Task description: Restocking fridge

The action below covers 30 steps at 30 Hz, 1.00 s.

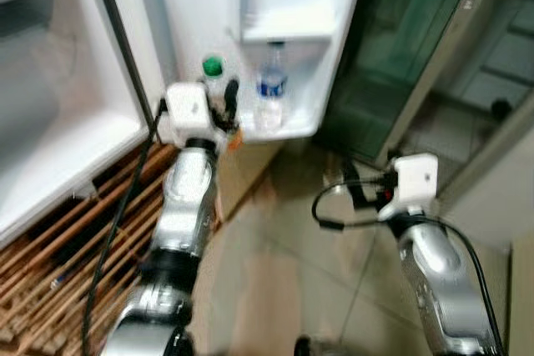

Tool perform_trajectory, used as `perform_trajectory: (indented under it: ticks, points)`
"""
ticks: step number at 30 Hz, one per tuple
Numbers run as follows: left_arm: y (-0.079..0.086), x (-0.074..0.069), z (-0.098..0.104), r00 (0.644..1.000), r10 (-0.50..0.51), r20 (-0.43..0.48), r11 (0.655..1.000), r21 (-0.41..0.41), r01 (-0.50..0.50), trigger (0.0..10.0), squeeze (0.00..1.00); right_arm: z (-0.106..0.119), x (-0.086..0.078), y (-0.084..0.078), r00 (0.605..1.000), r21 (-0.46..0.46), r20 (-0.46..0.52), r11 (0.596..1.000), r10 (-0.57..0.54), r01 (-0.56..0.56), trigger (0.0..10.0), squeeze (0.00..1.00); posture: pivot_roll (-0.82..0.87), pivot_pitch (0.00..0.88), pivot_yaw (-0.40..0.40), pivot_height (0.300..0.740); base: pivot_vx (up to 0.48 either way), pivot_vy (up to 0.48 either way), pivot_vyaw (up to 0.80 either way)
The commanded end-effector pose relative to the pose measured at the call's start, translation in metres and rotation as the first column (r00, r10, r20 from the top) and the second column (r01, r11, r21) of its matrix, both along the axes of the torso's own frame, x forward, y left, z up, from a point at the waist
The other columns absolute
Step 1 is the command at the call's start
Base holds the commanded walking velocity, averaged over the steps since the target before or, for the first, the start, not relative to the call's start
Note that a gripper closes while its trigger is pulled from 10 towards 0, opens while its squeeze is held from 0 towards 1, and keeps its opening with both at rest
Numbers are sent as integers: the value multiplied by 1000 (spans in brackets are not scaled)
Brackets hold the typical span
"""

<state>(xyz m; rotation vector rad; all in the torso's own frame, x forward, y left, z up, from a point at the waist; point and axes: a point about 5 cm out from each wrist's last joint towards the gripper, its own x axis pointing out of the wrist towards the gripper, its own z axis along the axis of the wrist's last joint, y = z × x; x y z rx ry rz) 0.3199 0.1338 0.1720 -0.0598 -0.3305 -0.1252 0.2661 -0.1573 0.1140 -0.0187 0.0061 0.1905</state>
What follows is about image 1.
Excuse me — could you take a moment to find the green-capped drink bottle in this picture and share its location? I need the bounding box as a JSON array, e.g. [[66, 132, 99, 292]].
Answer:
[[201, 54, 245, 151]]

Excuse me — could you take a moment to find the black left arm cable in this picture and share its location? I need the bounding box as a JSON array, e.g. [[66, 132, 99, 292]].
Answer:
[[79, 99, 169, 356]]

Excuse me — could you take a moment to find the wooden slat pallet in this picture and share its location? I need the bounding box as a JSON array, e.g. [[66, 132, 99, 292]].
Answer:
[[0, 143, 226, 356]]

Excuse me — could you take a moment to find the silver fridge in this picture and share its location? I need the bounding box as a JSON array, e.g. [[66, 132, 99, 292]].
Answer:
[[0, 0, 164, 245]]

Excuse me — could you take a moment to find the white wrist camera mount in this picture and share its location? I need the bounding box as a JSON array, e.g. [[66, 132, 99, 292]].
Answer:
[[159, 83, 226, 147], [377, 153, 441, 222]]

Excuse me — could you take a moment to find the dark glass door cabinet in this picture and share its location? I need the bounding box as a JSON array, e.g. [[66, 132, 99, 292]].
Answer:
[[317, 0, 534, 167]]

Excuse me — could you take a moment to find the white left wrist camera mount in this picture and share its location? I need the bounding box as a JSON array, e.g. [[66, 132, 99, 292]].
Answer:
[[159, 83, 226, 147]]

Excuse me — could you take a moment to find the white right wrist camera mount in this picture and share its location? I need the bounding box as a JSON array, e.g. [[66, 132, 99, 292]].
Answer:
[[377, 153, 441, 222]]

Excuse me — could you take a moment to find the fridge door with shelf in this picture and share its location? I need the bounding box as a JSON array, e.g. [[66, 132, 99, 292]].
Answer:
[[100, 0, 372, 142]]

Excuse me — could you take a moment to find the black robot foot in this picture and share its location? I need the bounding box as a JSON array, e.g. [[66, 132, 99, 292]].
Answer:
[[292, 335, 336, 356]]

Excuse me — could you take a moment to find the blue-label water bottle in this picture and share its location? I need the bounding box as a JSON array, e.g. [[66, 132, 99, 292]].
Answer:
[[254, 41, 290, 133]]

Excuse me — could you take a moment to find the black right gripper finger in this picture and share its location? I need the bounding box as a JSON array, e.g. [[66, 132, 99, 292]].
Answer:
[[340, 161, 370, 206]]

